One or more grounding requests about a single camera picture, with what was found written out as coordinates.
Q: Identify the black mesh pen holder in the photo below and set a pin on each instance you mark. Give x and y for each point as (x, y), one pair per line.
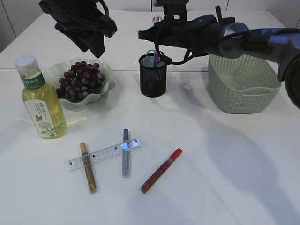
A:
(153, 81)

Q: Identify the gold glitter pen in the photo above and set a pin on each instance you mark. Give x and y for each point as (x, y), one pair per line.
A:
(88, 169)

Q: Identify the purple grape bunch with leaf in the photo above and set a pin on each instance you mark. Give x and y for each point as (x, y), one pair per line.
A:
(80, 81)

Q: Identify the clear plastic ruler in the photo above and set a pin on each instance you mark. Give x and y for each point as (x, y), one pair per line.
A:
(103, 154)

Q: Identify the blue capped scissors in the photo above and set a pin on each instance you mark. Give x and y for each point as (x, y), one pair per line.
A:
(152, 59)

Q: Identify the red glitter pen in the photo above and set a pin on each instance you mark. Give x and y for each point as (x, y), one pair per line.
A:
(160, 171)

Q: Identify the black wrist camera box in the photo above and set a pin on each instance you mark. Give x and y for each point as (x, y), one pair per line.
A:
(173, 8)
(110, 27)

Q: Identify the yellow tea drink bottle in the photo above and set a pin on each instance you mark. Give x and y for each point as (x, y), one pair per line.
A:
(40, 99)

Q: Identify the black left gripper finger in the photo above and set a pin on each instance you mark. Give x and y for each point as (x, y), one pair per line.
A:
(95, 43)
(79, 39)

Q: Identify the green wavy glass plate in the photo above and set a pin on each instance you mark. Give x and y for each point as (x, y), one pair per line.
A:
(56, 71)

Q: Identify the clear plastic sheet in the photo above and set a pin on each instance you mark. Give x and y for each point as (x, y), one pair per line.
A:
(239, 86)

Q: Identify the green plastic woven basket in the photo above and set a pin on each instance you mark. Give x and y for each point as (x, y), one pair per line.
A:
(256, 73)

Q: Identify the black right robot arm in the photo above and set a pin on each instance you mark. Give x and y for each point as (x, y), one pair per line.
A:
(229, 39)

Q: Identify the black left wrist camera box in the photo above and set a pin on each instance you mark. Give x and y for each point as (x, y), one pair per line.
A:
(110, 27)

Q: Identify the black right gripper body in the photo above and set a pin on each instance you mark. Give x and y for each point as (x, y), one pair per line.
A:
(191, 35)

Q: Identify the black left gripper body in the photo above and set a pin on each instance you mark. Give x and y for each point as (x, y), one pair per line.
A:
(75, 15)

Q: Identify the pink small scissors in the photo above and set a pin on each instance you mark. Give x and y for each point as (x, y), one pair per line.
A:
(156, 47)

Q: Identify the silver glitter pen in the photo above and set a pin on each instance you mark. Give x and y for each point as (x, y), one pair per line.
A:
(125, 155)

